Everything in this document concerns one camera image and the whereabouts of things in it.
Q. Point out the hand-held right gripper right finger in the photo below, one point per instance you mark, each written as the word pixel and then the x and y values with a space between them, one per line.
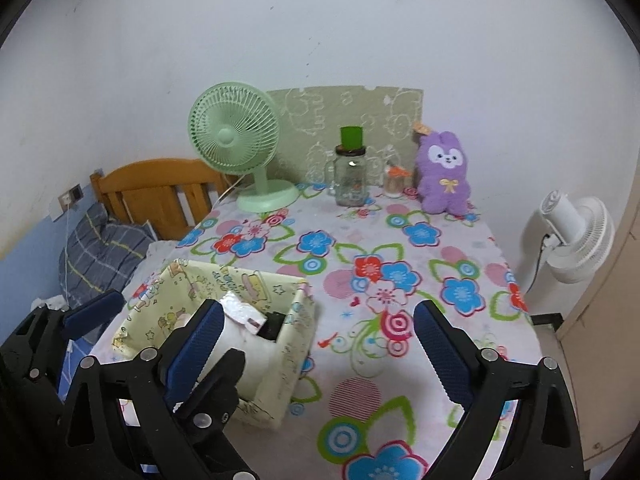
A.
pixel 445 355

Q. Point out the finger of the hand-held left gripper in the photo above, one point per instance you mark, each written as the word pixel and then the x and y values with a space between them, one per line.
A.
pixel 95 312
pixel 220 385

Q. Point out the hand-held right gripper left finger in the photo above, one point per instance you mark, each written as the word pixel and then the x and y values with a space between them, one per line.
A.
pixel 192 355

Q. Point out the yellow cartoon snack packet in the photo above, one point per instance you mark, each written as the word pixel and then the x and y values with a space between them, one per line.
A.
pixel 242 310

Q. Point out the yellow printed fabric storage box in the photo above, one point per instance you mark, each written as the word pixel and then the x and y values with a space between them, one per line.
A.
pixel 295 350

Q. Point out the crumpled grey white cloth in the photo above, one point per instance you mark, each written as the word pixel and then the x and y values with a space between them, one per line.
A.
pixel 47 304

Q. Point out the grey plaid pillow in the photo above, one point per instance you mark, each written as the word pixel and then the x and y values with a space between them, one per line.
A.
pixel 100 250

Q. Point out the blue checked bed sheet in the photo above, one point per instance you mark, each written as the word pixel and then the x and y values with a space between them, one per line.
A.
pixel 67 370

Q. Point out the light grey pillow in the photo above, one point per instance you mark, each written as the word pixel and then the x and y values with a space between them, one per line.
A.
pixel 162 252

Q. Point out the wooden chair back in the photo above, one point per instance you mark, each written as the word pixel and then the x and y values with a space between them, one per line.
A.
pixel 145 182

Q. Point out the beige door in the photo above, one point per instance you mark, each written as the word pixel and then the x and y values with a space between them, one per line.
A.
pixel 615 360

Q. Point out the white standing fan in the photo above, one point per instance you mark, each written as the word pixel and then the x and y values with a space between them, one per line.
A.
pixel 575 240

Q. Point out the small jar with orange lid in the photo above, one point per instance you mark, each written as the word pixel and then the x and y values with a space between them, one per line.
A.
pixel 395 184

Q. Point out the purple plush rabbit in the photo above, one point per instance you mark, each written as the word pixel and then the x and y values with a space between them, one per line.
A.
pixel 445 175

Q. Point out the glass mug jar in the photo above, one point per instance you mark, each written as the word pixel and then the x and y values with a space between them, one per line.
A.
pixel 350 180

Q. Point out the green desk fan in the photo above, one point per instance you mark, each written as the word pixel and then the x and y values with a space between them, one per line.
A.
pixel 232 135

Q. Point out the green plastic cup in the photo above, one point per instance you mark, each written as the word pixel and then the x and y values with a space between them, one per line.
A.
pixel 352 137

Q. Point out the green printed board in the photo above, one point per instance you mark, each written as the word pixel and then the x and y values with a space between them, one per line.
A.
pixel 320 110

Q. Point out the white wall socket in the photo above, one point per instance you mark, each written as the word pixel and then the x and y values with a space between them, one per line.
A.
pixel 65 200

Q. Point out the dark wall switch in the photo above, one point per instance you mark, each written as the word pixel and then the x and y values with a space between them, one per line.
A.
pixel 76 192

